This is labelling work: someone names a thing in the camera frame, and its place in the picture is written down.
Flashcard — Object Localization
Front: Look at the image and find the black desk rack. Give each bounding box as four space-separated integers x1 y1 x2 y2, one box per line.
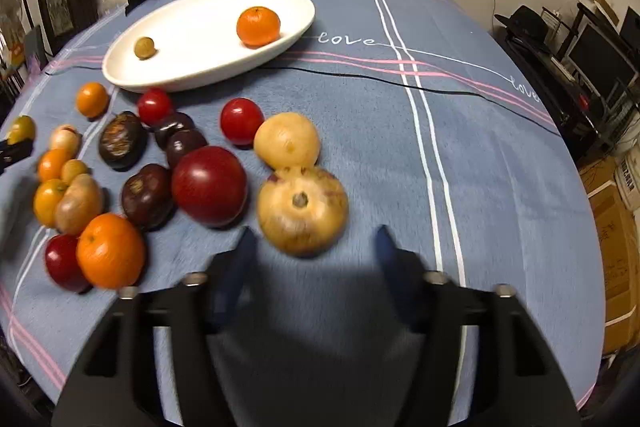
492 2 640 162

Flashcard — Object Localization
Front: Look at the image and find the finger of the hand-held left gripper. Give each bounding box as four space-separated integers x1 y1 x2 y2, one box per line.
0 138 35 175

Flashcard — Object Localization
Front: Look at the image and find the black hat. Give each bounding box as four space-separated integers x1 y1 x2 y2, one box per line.
494 5 551 42

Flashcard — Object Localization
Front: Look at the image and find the blue striped tablecloth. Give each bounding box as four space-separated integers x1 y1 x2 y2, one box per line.
0 0 608 427

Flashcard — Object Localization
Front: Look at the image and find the green yellow tangerine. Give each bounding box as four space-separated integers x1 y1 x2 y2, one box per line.
7 115 37 145

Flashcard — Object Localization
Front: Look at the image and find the small orange tangerine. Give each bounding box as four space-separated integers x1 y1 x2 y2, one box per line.
37 149 71 182
75 82 110 118

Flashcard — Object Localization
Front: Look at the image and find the dark purple mangosteen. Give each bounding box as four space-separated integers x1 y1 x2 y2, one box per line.
98 111 149 171
121 164 176 231

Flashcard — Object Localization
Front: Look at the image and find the tan speckled pear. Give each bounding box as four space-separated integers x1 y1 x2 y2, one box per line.
54 173 104 236

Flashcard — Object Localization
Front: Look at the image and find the large dark red apple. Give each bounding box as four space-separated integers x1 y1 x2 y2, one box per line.
171 146 249 228

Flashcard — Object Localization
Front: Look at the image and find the black computer monitor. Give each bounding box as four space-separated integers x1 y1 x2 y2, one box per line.
567 23 638 100

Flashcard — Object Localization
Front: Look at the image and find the red tomato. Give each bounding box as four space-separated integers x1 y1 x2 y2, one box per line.
220 98 265 146
137 88 174 126

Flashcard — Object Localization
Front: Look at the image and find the pale yellow round pear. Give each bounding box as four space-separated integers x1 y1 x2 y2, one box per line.
253 112 321 170

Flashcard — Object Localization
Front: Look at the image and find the cardboard box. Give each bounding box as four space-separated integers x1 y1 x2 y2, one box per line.
580 157 640 355

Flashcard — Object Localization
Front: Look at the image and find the large tan pomegranate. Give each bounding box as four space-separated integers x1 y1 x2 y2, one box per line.
256 166 349 258

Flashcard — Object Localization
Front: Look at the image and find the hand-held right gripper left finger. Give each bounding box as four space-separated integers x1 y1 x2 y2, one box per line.
52 227 258 427

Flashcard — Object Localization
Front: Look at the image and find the small tan longan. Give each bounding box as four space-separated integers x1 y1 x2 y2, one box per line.
60 159 90 182
133 36 157 60

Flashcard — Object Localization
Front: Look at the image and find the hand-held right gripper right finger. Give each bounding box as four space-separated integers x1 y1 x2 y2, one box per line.
375 224 583 427

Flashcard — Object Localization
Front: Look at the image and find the white oval plate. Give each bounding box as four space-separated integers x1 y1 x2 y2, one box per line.
102 0 316 94

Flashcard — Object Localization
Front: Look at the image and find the small pinkish tan fruit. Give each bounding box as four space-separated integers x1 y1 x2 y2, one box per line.
49 124 82 158

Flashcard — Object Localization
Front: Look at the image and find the dark purple plum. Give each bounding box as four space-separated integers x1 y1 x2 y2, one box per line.
166 129 209 168
154 112 196 150

